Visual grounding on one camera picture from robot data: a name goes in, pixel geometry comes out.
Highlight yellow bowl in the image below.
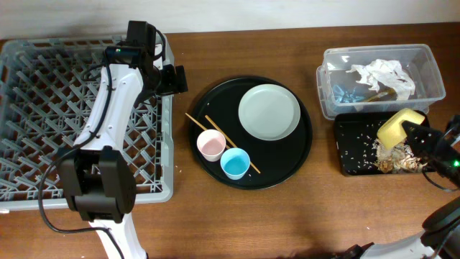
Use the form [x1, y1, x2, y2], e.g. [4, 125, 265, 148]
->
[377, 108, 425, 150]

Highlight pink cup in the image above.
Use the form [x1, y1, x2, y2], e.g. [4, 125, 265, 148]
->
[196, 129, 226, 162]

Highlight pale green plate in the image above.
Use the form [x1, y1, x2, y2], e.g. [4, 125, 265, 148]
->
[238, 83, 301, 141]

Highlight blue cup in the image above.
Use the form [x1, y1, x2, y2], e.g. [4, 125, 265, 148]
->
[220, 147, 251, 180]

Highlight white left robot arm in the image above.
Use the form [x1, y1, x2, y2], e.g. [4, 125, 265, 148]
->
[53, 21, 188, 258]

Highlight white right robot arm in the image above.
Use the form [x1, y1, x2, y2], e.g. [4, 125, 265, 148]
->
[335, 115, 459, 258]

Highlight grey dishwasher rack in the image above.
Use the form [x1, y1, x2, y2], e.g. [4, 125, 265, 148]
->
[1, 35, 174, 213]

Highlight food scraps pile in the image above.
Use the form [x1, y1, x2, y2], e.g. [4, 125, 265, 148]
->
[372, 139, 428, 174]

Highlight wooden chopstick left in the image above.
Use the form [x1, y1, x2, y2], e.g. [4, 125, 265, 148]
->
[185, 113, 230, 149]

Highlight wooden chopstick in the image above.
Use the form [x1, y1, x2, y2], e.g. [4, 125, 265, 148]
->
[185, 113, 230, 149]
[205, 115, 261, 174]

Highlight wooden chopstick right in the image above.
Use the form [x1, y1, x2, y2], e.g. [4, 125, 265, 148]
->
[205, 115, 261, 174]

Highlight black rectangular tray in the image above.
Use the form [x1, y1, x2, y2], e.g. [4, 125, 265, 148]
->
[333, 112, 432, 176]

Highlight crumpled white paper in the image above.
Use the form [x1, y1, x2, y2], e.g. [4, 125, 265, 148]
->
[346, 59, 415, 101]

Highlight clear plastic bin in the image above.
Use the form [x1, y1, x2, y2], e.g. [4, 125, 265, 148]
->
[316, 44, 446, 120]

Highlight round black tray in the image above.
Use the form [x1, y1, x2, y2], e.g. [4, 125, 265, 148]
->
[188, 76, 313, 190]

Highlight blue plastic wrapper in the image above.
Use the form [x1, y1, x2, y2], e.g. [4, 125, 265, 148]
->
[332, 85, 364, 104]

